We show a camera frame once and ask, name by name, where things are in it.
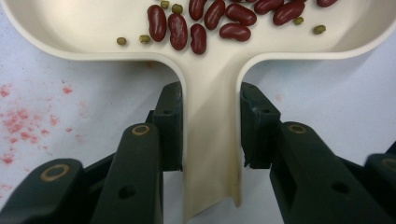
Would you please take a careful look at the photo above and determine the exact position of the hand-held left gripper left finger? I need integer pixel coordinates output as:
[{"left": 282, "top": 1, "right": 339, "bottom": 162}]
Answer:
[{"left": 89, "top": 80, "right": 184, "bottom": 224}]

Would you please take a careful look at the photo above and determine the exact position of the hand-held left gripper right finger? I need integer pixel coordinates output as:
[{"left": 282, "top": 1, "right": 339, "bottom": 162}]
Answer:
[{"left": 239, "top": 81, "right": 396, "bottom": 224}]

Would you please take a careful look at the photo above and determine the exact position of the cream plastic dustpan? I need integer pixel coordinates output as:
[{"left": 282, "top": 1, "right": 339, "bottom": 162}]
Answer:
[{"left": 0, "top": 0, "right": 396, "bottom": 224}]

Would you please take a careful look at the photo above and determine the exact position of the pile of red green beans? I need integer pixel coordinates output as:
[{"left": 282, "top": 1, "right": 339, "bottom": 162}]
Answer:
[{"left": 115, "top": 0, "right": 339, "bottom": 56}]

